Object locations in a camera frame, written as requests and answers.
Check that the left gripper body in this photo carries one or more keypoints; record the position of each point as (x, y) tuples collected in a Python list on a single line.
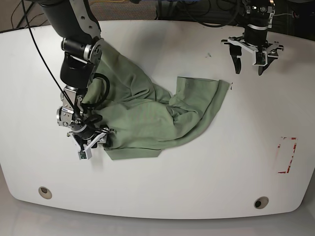
[(236, 44)]

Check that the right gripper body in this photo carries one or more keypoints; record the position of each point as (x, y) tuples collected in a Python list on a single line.
[(88, 137)]

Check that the green t-shirt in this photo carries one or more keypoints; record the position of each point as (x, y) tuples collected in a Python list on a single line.
[(146, 118)]

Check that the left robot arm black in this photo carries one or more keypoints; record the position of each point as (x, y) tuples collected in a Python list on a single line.
[(256, 20)]

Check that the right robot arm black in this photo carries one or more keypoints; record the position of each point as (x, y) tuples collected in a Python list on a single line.
[(82, 45)]

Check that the left table grommet hole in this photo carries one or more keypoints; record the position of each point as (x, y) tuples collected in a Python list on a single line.
[(45, 193)]

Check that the table grommet hole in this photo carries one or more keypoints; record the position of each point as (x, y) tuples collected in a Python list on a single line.
[(261, 202), (45, 193)]

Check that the red tape rectangle marking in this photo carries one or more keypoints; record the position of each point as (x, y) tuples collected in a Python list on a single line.
[(285, 154)]

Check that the right table grommet hole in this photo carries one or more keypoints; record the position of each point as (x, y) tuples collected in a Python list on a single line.
[(261, 202)]

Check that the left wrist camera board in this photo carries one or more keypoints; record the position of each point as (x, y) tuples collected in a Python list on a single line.
[(259, 58)]

